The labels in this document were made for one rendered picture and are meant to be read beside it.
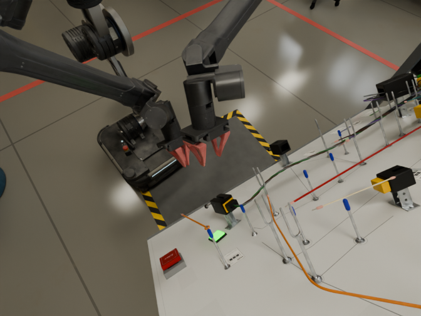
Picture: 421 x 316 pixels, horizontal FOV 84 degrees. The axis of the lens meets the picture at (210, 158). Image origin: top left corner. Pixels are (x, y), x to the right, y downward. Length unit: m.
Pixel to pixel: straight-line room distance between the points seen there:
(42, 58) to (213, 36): 0.33
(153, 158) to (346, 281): 1.54
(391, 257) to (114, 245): 1.69
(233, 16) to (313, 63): 2.50
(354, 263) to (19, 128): 2.75
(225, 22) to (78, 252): 1.76
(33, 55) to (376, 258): 0.65
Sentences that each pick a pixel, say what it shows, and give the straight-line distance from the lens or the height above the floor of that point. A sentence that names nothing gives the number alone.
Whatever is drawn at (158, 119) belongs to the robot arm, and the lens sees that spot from 0.61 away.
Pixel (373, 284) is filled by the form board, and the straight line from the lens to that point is 0.44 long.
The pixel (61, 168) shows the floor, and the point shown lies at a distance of 2.34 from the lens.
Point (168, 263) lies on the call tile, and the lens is 0.63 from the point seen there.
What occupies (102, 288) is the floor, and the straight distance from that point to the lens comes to 1.89.
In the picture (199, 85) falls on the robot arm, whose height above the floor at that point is 1.42.
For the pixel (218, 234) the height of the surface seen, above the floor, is 1.10.
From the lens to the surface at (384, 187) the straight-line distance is 0.53.
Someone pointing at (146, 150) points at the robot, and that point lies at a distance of 1.83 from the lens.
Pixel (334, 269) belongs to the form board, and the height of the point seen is 1.33.
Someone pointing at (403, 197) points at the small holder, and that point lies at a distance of 0.57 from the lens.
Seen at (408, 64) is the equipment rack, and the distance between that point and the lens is 1.32.
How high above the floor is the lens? 1.75
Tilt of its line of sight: 60 degrees down
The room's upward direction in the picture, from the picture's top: straight up
